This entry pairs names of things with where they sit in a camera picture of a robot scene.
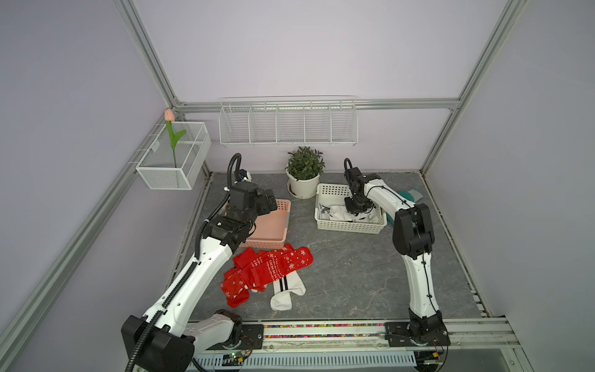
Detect green potted plant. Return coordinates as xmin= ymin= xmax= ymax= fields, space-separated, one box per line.
xmin=286 ymin=147 xmax=325 ymax=181

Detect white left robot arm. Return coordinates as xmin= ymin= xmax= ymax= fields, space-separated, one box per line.
xmin=121 ymin=153 xmax=277 ymax=371

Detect white mesh wall box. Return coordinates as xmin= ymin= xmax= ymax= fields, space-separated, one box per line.
xmin=136 ymin=122 xmax=212 ymax=191

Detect white sock two black stripes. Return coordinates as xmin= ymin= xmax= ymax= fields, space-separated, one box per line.
xmin=271 ymin=271 xmax=306 ymax=311

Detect white perforated plastic basket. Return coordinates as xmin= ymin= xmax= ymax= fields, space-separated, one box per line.
xmin=315 ymin=183 xmax=387 ymax=234

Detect white wire wall shelf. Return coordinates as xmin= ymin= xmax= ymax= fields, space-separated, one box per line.
xmin=218 ymin=95 xmax=359 ymax=147

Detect pink artificial tulip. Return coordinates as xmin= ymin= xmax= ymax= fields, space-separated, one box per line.
xmin=164 ymin=108 xmax=186 ymax=167

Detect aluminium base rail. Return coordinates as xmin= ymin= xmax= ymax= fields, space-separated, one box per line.
xmin=243 ymin=318 xmax=522 ymax=353

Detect red patterned sock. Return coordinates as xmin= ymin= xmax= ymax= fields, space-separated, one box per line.
xmin=234 ymin=243 xmax=314 ymax=288
xmin=220 ymin=268 xmax=261 ymax=308

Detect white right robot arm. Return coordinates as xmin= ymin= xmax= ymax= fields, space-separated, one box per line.
xmin=343 ymin=158 xmax=443 ymax=330

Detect green white garden glove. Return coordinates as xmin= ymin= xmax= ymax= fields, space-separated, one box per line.
xmin=381 ymin=187 xmax=423 ymax=226

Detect pink perforated plastic basket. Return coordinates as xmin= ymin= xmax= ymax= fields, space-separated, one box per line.
xmin=220 ymin=199 xmax=291 ymax=251

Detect white plant pot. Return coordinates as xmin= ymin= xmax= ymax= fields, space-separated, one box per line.
xmin=285 ymin=170 xmax=320 ymax=200

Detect white striped ankle sock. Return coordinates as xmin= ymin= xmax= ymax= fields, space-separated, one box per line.
xmin=320 ymin=205 xmax=370 ymax=223

